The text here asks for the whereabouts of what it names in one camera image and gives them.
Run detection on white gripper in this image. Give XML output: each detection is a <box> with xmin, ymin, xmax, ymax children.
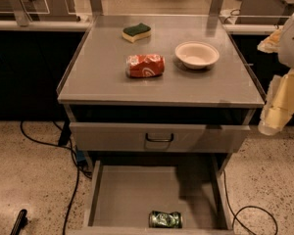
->
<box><xmin>257</xmin><ymin>13</ymin><xmax>294</xmax><ymax>135</ymax></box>

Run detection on crushed green soda can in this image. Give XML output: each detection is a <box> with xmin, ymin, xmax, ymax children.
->
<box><xmin>149</xmin><ymin>211</ymin><xmax>182</xmax><ymax>228</ymax></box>

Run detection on crushed orange soda can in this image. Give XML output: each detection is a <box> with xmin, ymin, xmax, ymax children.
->
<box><xmin>125</xmin><ymin>54</ymin><xmax>165</xmax><ymax>78</ymax></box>

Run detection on grey metal cabinet counter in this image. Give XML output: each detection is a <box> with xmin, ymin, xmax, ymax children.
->
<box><xmin>56</xmin><ymin>14</ymin><xmax>268</xmax><ymax>168</ymax></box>

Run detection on open grey middle drawer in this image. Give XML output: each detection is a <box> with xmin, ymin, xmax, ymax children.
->
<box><xmin>68</xmin><ymin>159</ymin><xmax>234</xmax><ymax>235</ymax></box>

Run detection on closed grey top drawer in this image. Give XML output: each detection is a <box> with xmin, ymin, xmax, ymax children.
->
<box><xmin>70</xmin><ymin>122</ymin><xmax>250</xmax><ymax>153</ymax></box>

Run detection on white paper bowl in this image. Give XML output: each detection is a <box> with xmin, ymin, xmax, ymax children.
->
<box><xmin>175</xmin><ymin>41</ymin><xmax>220</xmax><ymax>70</ymax></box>

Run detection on green and yellow sponge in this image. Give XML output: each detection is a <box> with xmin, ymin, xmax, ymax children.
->
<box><xmin>122</xmin><ymin>23</ymin><xmax>151</xmax><ymax>43</ymax></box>

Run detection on black object on floor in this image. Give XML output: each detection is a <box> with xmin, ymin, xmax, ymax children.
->
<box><xmin>10</xmin><ymin>209</ymin><xmax>27</xmax><ymax>235</ymax></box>

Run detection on black drawer handle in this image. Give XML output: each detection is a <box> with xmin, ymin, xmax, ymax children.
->
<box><xmin>145</xmin><ymin>133</ymin><xmax>174</xmax><ymax>143</ymax></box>

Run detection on black floor cable right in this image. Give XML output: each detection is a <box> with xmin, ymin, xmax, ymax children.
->
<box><xmin>222</xmin><ymin>169</ymin><xmax>279</xmax><ymax>235</ymax></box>

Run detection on black floor cable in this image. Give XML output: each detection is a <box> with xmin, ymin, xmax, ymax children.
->
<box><xmin>19</xmin><ymin>120</ymin><xmax>93</xmax><ymax>235</ymax></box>
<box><xmin>222</xmin><ymin>169</ymin><xmax>279</xmax><ymax>235</ymax></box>

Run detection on black floor cable left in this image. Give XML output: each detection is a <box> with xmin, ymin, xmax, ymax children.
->
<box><xmin>19</xmin><ymin>120</ymin><xmax>93</xmax><ymax>235</ymax></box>

